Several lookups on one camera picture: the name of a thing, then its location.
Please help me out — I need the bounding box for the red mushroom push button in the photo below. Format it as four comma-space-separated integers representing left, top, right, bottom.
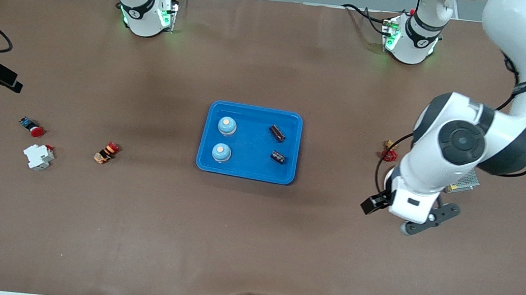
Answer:
17, 116, 47, 139

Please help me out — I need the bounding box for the short dark electrolytic capacitor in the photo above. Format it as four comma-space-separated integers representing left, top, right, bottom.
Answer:
269, 149, 288, 166

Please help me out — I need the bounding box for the metal mesh power supply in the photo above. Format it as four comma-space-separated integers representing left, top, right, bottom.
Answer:
443, 166, 482, 198

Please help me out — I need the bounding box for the white circuit breaker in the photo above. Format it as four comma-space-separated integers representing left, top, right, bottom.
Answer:
21, 142, 57, 173

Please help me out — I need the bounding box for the long brown electrolytic capacitor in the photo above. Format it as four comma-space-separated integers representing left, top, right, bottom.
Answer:
267, 124, 288, 144

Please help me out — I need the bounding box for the blue bell with plain top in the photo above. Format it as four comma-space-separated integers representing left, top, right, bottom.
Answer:
211, 142, 233, 164

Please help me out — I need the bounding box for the blue bell with dotted top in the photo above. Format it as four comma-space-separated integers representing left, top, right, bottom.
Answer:
217, 115, 238, 137

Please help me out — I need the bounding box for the red orange emergency stop switch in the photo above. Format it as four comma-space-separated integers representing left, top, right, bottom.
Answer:
93, 140, 121, 167

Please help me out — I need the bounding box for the brass valve with red handle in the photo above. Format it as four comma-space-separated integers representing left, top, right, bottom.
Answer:
380, 139, 400, 164

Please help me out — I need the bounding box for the blue plastic tray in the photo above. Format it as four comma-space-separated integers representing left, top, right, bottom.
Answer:
194, 99, 305, 187

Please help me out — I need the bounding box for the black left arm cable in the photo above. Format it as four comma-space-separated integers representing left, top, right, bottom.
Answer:
372, 38, 526, 212

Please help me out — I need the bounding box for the black arm base cable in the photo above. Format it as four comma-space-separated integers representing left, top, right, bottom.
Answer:
339, 2, 389, 36

